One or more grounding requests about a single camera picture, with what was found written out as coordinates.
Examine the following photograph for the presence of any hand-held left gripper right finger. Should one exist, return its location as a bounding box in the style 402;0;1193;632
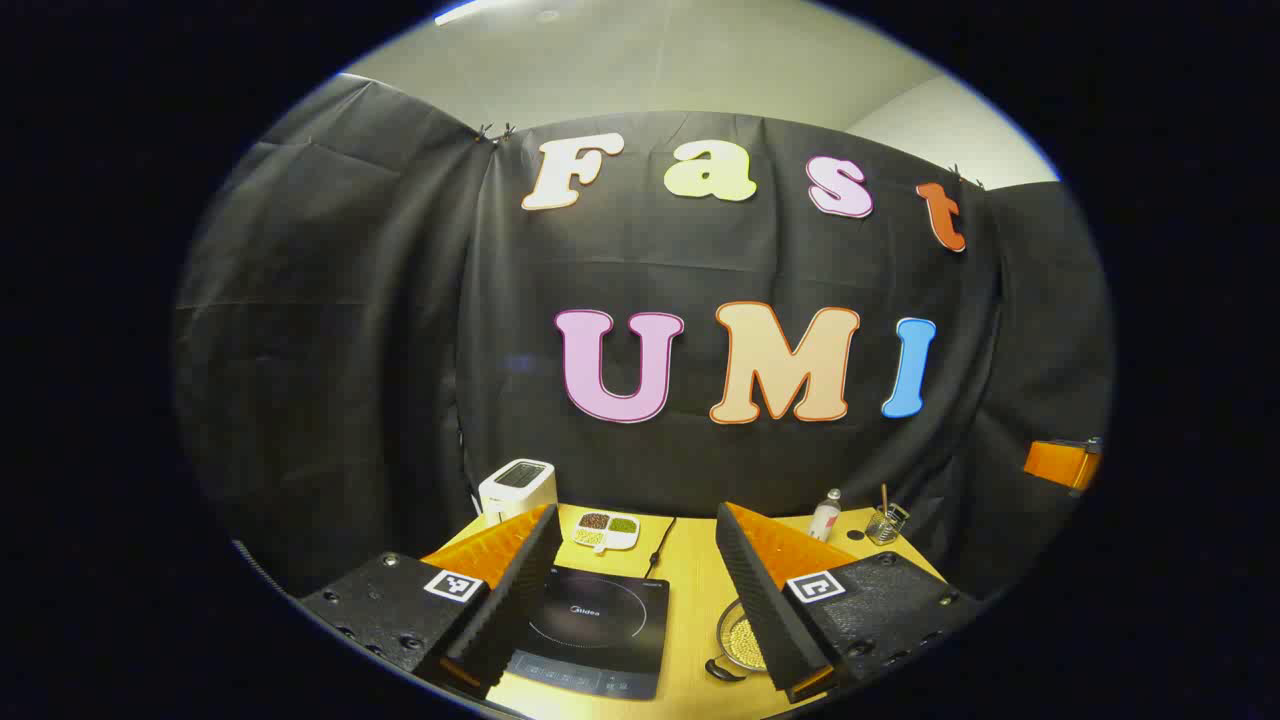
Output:
716;502;979;704

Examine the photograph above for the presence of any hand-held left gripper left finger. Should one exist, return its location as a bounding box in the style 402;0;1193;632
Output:
300;503;564;701

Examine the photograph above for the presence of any stainless steel pot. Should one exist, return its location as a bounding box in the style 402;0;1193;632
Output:
705;598;771;683

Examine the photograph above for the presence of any black induction cooktop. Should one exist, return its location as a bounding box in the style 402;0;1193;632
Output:
505;565;671;701

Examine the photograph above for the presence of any pile of yellow soybeans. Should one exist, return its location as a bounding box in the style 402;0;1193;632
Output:
728;618;769;671

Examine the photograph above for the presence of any white plastic bottle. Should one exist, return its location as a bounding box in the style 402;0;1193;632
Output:
808;488;843;543

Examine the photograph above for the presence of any white toaster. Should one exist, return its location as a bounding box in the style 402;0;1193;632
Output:
478;459;558;526

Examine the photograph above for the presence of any white divided dish with beans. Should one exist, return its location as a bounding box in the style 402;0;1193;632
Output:
573;511;641;554

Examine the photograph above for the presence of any black power cable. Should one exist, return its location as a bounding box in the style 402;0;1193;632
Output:
645;517;678;581

